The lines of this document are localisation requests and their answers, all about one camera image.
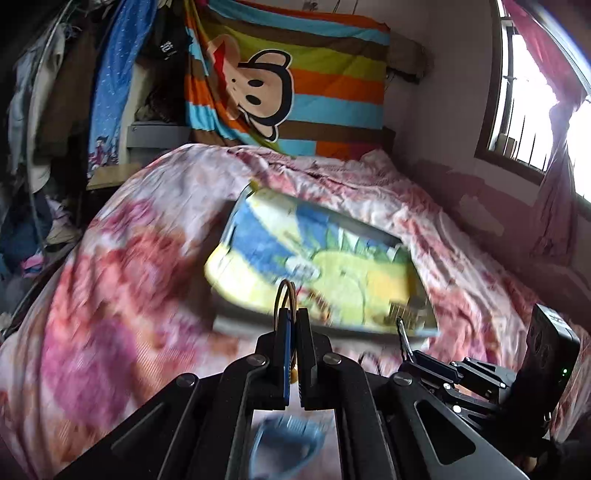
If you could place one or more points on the pink curtain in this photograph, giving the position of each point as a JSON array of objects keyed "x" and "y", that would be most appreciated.
[{"x": 554, "y": 198}]

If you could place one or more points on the pile of clothes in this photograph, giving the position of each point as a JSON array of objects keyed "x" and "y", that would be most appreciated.
[{"x": 27, "y": 230}]

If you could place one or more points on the wooden board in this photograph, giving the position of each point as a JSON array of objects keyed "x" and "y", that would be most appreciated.
[{"x": 113, "y": 175}]

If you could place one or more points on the dark wooden headboard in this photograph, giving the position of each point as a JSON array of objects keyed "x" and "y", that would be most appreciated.
[{"x": 390, "y": 138}]

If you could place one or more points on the silver metal clip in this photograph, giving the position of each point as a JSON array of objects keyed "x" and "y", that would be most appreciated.
[{"x": 403, "y": 334}]

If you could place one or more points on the black hanging bag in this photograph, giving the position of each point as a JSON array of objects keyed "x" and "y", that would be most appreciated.
[{"x": 164, "y": 41}]

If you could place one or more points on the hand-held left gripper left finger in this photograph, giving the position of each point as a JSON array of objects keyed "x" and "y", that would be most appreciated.
[{"x": 282, "y": 344}]

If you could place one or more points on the grey shelf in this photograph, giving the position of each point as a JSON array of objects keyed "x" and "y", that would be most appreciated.
[{"x": 157, "y": 136}]

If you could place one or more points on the crayon dinosaur drawing paper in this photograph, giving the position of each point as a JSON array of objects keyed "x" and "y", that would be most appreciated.
[{"x": 323, "y": 258}]

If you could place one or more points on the blue dotted curtain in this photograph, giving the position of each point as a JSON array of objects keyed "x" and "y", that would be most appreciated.
[{"x": 120, "y": 69}]

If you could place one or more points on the striped monkey print cloth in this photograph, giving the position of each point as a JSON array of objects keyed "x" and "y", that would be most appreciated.
[{"x": 323, "y": 69}]

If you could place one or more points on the barred window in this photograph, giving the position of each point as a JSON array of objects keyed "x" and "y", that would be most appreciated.
[{"x": 521, "y": 92}]

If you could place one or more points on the blue plastic item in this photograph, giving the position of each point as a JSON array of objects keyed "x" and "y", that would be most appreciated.
[{"x": 295, "y": 427}]

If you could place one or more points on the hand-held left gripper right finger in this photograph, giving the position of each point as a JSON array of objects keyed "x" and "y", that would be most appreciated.
[{"x": 307, "y": 350}]

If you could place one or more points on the row of hanging clothes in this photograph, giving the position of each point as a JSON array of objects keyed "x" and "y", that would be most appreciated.
[{"x": 60, "y": 92}]

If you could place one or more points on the pink floral blanket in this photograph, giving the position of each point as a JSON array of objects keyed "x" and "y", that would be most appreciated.
[{"x": 138, "y": 277}]

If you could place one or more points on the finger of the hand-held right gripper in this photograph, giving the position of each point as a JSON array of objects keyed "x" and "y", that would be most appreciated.
[
  {"x": 429, "y": 369},
  {"x": 485, "y": 373}
]

